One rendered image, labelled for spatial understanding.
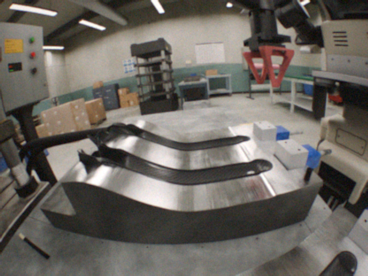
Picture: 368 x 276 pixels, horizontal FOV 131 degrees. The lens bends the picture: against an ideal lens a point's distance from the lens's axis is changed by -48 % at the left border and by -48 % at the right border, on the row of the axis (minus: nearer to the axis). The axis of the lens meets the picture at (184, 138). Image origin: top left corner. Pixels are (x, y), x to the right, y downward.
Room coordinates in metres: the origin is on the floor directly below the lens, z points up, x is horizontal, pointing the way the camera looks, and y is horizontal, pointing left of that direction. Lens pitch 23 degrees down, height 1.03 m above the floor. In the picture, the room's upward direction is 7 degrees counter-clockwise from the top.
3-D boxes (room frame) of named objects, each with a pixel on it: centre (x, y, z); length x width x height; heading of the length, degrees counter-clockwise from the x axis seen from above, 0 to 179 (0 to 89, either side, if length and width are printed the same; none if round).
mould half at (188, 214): (0.27, 0.05, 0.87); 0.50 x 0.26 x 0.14; 86
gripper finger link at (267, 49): (0.28, -0.18, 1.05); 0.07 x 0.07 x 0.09; 86
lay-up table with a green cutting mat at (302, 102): (3.15, -3.19, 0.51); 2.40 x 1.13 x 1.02; 177
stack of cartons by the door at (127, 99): (6.80, 2.12, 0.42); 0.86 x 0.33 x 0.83; 83
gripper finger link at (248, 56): (0.32, -0.19, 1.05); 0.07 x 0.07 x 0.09; 86
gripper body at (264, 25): (0.30, -0.19, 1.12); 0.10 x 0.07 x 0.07; 176
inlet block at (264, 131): (0.29, -0.22, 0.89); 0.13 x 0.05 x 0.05; 87
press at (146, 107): (4.96, 0.55, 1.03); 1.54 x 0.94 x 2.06; 173
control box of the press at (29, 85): (0.52, 0.73, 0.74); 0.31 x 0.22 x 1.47; 176
